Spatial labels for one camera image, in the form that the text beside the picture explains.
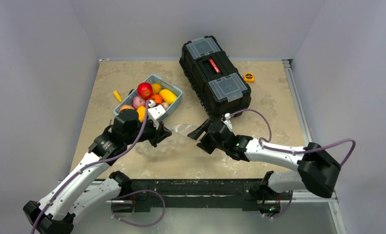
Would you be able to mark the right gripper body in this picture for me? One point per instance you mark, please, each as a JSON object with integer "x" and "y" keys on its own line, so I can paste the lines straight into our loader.
{"x": 206, "y": 133}

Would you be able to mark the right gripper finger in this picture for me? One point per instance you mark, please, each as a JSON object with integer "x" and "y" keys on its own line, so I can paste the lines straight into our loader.
{"x": 208, "y": 146}
{"x": 198, "y": 132}

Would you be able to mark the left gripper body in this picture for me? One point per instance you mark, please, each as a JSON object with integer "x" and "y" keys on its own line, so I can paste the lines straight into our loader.
{"x": 149, "y": 131}

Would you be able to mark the yellow bell pepper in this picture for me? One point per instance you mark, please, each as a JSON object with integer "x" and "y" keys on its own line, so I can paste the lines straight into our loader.
{"x": 141, "y": 112}

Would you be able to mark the peach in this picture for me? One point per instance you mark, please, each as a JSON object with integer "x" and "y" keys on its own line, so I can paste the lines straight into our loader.
{"x": 125, "y": 107}

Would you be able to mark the red apple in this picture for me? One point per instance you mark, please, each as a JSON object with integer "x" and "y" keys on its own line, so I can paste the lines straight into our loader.
{"x": 145, "y": 90}

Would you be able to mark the polka dot zip bag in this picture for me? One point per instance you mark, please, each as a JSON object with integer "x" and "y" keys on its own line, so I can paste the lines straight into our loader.
{"x": 178, "y": 144}

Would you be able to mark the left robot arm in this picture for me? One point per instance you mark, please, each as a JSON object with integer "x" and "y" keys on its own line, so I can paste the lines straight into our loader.
{"x": 60, "y": 210}

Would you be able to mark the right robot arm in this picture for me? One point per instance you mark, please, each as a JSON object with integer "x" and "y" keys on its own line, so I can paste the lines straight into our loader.
{"x": 250, "y": 149}

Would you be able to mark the garlic bulb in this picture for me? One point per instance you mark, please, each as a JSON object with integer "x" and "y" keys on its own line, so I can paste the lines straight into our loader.
{"x": 165, "y": 105}

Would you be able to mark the red onion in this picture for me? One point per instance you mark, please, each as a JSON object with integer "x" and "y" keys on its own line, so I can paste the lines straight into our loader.
{"x": 138, "y": 101}

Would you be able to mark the small orange pumpkin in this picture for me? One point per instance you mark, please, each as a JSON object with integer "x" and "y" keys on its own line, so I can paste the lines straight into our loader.
{"x": 157, "y": 99}

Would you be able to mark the yellow squash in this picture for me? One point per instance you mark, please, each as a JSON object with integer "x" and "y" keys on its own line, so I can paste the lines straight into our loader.
{"x": 168, "y": 96}

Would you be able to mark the yellow lemon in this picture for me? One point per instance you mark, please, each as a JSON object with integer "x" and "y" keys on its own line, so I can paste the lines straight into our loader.
{"x": 156, "y": 87}

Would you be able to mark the black plastic toolbox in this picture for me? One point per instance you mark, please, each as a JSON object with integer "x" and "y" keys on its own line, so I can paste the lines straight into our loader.
{"x": 213, "y": 77}

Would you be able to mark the light blue plastic basket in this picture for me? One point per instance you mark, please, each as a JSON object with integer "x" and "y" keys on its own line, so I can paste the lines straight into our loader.
{"x": 153, "y": 78}

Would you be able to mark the yellow tape measure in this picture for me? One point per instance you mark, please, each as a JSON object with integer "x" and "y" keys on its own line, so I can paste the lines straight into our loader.
{"x": 249, "y": 78}

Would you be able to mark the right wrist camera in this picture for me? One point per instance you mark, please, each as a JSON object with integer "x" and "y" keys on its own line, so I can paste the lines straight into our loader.
{"x": 226, "y": 120}

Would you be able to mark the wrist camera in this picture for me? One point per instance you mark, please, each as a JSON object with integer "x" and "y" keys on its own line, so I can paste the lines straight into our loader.
{"x": 156, "y": 112}
{"x": 226, "y": 120}

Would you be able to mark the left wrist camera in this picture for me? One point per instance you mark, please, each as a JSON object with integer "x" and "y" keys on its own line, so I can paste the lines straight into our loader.
{"x": 156, "y": 112}

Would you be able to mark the yellow handle screwdriver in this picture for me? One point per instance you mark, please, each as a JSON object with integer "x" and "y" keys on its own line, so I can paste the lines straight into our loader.
{"x": 117, "y": 96}

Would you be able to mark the black base frame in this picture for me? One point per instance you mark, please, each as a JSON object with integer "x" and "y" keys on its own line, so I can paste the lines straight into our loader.
{"x": 250, "y": 194}

